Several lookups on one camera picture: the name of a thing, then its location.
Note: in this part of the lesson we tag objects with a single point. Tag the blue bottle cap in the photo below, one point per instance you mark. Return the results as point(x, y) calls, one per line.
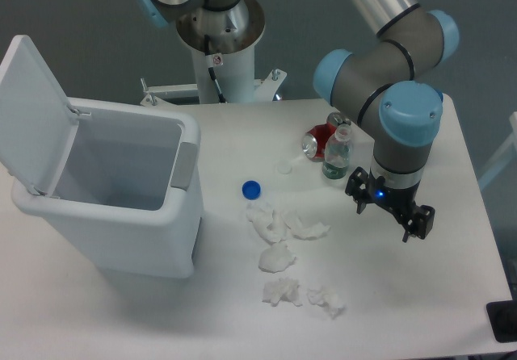
point(251, 190)

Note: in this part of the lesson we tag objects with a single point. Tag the white crumpled paper ball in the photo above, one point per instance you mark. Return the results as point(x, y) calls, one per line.
point(267, 222)
point(327, 299)
point(303, 231)
point(282, 289)
point(277, 258)

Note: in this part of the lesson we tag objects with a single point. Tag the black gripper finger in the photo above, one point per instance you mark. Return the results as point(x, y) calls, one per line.
point(357, 188)
point(419, 224)

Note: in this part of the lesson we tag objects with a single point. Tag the white trash bin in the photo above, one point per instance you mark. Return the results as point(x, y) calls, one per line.
point(129, 197)

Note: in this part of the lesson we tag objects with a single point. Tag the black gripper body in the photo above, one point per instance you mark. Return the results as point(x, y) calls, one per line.
point(399, 202)

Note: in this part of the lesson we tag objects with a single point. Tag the clear plastic bottle green label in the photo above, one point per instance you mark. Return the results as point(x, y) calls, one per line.
point(337, 153)

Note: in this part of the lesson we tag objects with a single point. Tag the white trash bin lid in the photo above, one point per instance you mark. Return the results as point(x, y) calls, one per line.
point(38, 123)

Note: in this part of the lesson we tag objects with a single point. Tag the crushed red soda can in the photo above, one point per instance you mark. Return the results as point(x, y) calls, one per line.
point(314, 141)

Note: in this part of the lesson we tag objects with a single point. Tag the black device at edge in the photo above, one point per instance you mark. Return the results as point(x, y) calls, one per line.
point(502, 316)

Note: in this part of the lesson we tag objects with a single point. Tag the white frame at right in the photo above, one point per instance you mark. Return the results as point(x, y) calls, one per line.
point(501, 158)

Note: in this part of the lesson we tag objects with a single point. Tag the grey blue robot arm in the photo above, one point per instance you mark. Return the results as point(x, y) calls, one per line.
point(378, 90)

